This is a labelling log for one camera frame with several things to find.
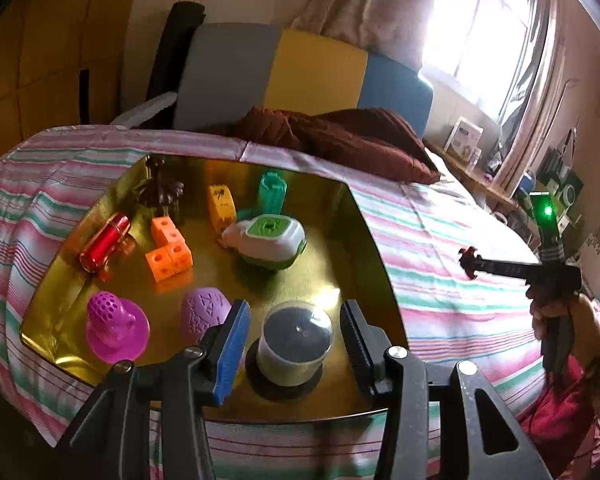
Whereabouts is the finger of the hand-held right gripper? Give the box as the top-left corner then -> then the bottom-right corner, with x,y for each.
472,257 -> 543,279

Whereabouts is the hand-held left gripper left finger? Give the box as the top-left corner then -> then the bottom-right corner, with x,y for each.
55,299 -> 252,480

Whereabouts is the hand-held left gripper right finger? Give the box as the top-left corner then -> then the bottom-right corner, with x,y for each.
340,300 -> 553,480

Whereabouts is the purple patterned egg toy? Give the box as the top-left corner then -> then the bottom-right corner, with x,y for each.
181,286 -> 232,343

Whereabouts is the clear container with black lid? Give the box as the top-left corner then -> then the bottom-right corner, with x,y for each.
245,301 -> 337,401

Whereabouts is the gold metal tray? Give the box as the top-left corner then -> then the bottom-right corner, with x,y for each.
20,154 -> 410,423

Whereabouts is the orange block toy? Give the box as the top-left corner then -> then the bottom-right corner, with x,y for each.
145,216 -> 193,291

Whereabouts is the white and green toy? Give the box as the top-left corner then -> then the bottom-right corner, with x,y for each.
220,212 -> 307,271

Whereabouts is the purple perforated funnel toy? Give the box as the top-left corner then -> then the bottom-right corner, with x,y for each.
85,290 -> 151,365

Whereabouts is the yellow plastic toy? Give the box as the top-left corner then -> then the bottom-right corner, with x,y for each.
207,185 -> 237,233

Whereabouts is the green plastic holder toy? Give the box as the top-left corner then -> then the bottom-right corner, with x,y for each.
240,171 -> 288,221

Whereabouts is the shiny red toy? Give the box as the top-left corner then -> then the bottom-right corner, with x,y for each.
79,212 -> 133,281

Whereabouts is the brown palm tree toy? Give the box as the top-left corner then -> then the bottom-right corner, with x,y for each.
132,155 -> 186,216

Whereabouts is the person's right hand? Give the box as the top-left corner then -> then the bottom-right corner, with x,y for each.
525,284 -> 600,358

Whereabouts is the striped bed sheet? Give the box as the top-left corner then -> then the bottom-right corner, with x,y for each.
0,125 -> 581,480

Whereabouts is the wooden shelf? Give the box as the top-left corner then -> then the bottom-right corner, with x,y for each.
425,140 -> 521,211

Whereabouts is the white cardboard box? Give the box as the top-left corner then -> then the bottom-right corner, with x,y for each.
445,116 -> 483,163

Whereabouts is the red clothing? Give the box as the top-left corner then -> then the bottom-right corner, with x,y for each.
517,355 -> 600,480

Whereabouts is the sheer curtain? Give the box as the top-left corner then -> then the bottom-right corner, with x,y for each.
495,0 -> 567,196

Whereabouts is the brown quilted blanket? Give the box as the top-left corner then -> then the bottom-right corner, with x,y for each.
230,106 -> 442,185

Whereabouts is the window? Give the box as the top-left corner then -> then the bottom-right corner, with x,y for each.
420,0 -> 538,111

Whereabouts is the white foam strip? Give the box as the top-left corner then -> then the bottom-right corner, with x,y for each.
111,91 -> 177,127

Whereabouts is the grey yellow blue headboard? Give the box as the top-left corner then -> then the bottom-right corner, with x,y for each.
172,22 -> 435,141

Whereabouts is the patterned curtain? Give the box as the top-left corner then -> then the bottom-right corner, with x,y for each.
290,0 -> 453,68

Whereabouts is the black rolled mat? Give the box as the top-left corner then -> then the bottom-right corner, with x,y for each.
147,1 -> 207,106

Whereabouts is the wooden wardrobe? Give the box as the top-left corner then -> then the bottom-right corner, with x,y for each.
0,0 -> 146,171

